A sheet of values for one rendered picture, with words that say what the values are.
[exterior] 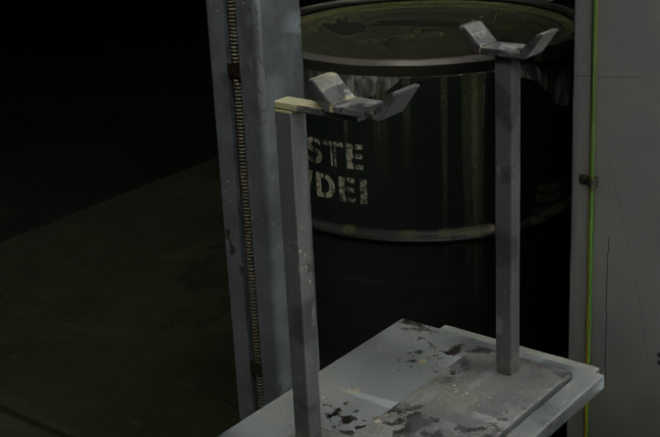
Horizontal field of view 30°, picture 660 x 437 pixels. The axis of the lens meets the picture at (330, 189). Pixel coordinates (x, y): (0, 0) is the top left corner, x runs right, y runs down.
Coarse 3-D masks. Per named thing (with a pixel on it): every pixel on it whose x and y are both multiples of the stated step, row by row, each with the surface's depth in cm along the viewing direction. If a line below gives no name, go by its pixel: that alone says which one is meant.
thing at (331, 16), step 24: (432, 0) 242; (456, 0) 241; (312, 24) 229; (336, 24) 229; (360, 24) 228; (384, 24) 228; (408, 24) 226; (432, 24) 225; (456, 24) 224; (504, 24) 222; (528, 24) 221; (552, 24) 221; (312, 48) 211; (336, 48) 210; (360, 48) 209; (384, 48) 208; (408, 48) 207; (432, 48) 206; (456, 48) 206
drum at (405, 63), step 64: (384, 0) 242; (512, 0) 234; (320, 64) 196; (384, 64) 191; (448, 64) 190; (320, 128) 201; (384, 128) 195; (448, 128) 194; (320, 192) 205; (384, 192) 199; (448, 192) 197; (320, 256) 209; (384, 256) 202; (448, 256) 201; (320, 320) 214; (384, 320) 206; (448, 320) 205
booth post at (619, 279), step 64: (576, 0) 137; (640, 0) 133; (576, 64) 140; (640, 64) 135; (576, 128) 142; (640, 128) 137; (576, 192) 145; (640, 192) 139; (576, 256) 147; (640, 256) 142; (576, 320) 150; (640, 320) 144; (640, 384) 147
